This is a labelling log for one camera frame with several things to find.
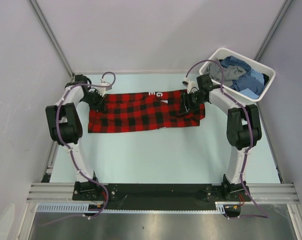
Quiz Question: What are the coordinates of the grey shirt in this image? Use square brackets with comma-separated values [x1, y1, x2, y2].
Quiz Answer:
[204, 63, 246, 87]

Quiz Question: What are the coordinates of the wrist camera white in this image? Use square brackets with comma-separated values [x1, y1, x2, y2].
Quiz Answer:
[97, 78, 112, 97]
[182, 77, 198, 94]

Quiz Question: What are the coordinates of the white plastic bin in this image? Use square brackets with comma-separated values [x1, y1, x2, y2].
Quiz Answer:
[199, 47, 276, 103]

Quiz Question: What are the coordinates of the white cable duct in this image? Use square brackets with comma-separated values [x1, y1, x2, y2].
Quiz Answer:
[37, 201, 241, 216]

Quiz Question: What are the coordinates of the blue checked shirt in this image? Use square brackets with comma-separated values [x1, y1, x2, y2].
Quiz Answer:
[219, 56, 269, 99]

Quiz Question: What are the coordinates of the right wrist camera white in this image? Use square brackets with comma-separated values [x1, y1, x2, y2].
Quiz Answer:
[182, 77, 198, 94]

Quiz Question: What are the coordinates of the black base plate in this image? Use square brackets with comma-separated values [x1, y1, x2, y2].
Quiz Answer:
[73, 183, 252, 211]

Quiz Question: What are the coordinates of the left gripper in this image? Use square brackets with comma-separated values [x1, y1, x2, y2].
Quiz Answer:
[80, 89, 106, 113]

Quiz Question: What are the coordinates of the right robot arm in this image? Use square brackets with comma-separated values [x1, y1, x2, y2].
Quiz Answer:
[179, 75, 262, 201]

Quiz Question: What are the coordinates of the red black plaid shirt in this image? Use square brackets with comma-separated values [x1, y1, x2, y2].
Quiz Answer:
[88, 89, 205, 134]

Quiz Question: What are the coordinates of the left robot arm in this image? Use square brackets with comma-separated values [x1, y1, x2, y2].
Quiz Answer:
[45, 74, 110, 202]

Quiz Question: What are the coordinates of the light blue shirt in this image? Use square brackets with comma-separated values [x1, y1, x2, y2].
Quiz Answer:
[234, 69, 264, 99]

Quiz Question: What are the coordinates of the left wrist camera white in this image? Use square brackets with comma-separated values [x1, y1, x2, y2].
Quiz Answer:
[97, 78, 112, 97]

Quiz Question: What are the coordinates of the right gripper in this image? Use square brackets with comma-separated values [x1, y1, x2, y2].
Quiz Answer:
[178, 90, 206, 115]

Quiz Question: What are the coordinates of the aluminium frame rail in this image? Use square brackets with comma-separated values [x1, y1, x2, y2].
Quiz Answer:
[26, 183, 300, 205]

